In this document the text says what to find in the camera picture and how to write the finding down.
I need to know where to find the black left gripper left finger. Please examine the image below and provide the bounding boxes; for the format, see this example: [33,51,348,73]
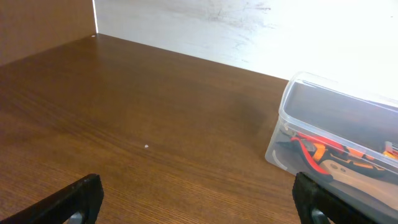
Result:
[1,174,104,224]

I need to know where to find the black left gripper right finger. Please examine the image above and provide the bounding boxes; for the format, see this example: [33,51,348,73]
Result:
[292,172,376,224]

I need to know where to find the orange scraper wooden handle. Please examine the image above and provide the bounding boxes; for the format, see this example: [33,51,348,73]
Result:
[320,160,397,210]

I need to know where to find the orange black long-nose pliers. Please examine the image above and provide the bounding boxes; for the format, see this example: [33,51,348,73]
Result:
[275,140,388,179]

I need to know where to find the red handled small pliers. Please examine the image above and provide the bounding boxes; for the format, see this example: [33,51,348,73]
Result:
[277,129,345,182]

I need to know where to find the clear plastic container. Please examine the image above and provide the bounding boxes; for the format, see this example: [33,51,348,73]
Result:
[265,72,397,223]

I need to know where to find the clear box of coloured bits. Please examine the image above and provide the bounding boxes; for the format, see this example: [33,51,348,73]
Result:
[383,141,398,160]

